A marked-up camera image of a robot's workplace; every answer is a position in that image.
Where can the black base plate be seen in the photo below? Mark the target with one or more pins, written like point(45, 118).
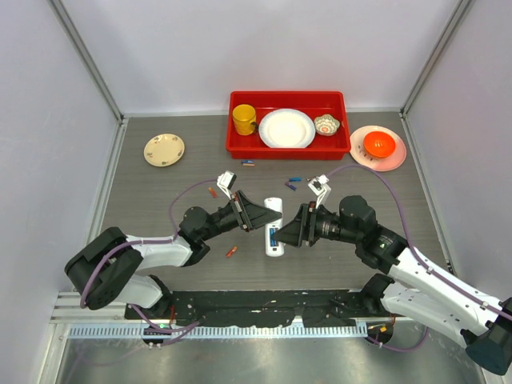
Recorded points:
point(269, 308)

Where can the slotted cable duct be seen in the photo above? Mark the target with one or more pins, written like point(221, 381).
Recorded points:
point(133, 330)

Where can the cream floral plate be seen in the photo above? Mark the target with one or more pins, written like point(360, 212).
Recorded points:
point(164, 150)

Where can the pink plate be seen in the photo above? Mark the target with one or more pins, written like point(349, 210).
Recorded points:
point(359, 154)

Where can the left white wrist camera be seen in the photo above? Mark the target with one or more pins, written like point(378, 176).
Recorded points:
point(225, 182)

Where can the red orange battery front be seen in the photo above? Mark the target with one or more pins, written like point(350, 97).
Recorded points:
point(231, 252)

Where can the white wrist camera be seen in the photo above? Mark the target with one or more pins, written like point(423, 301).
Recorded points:
point(225, 182)
point(319, 186)

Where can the purple battery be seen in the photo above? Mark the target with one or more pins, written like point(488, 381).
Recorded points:
point(292, 187)

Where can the yellow mug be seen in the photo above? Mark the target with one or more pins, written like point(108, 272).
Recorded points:
point(244, 117)

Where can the red plastic tray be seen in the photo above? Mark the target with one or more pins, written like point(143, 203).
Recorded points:
point(313, 103)

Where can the white plate in tray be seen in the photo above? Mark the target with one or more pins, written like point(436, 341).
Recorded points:
point(286, 129)

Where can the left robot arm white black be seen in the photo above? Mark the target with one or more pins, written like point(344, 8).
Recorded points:
point(105, 271)

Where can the small patterned bowl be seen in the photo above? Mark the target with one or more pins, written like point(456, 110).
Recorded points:
point(326, 125)

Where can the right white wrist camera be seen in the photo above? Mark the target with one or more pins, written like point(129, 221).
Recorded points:
point(319, 186)

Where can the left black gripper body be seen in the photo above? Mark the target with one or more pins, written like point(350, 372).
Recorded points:
point(230, 217)

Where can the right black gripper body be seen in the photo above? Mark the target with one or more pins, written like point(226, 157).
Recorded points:
point(322, 225)

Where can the orange bowl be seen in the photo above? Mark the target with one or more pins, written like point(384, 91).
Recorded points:
point(379, 144)

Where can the white remote control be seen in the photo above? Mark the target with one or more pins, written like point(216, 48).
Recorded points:
point(273, 248)

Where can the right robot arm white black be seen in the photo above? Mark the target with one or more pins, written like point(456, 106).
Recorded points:
point(407, 283)

